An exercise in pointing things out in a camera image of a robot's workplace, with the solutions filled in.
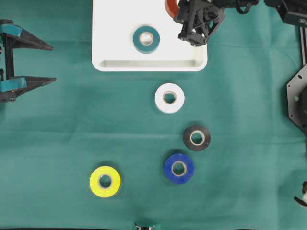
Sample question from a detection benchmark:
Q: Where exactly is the black tape roll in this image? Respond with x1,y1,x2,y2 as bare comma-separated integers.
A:
184,125,211,151

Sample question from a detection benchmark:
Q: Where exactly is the black camera mount bottom edge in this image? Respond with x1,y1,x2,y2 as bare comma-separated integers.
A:
133,222,161,230

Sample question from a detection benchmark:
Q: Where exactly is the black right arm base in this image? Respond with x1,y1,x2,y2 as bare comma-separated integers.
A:
286,65,307,135

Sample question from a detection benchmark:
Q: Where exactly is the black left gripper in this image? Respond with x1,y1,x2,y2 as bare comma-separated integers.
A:
0,19,56,102

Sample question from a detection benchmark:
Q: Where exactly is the orange tape roll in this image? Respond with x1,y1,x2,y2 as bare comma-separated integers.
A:
165,0,180,19

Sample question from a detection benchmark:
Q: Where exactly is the blue tape roll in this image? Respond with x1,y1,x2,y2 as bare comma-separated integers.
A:
164,153,194,184

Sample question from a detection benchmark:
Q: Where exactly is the white plastic tray case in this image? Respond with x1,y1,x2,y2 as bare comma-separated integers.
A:
92,0,208,72

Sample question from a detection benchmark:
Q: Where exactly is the white tape roll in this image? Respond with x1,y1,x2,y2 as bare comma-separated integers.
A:
154,83,185,114

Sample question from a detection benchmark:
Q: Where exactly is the teal tape roll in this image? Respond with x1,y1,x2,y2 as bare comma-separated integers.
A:
132,25,160,54

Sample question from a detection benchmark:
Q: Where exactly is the yellow tape roll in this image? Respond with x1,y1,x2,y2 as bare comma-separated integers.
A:
89,166,121,198

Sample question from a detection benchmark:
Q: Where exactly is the black and white clip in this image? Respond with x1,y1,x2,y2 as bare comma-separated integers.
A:
294,181,307,207

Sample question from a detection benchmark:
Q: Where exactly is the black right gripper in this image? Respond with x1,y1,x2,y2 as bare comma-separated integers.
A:
174,0,225,47

